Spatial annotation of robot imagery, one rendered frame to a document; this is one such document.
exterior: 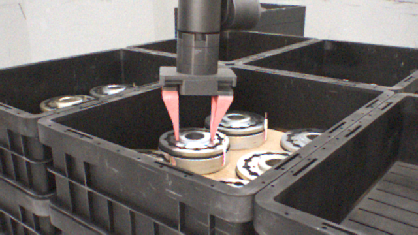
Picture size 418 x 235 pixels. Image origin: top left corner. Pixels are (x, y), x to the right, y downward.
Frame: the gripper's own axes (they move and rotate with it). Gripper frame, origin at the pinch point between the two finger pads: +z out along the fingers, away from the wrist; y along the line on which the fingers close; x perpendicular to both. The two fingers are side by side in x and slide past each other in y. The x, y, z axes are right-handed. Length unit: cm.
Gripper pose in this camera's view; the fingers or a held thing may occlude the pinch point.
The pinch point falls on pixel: (194, 134)
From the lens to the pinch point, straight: 62.5
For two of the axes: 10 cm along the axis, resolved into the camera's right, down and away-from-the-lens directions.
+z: -0.4, 9.6, 2.9
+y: -9.9, -0.1, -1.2
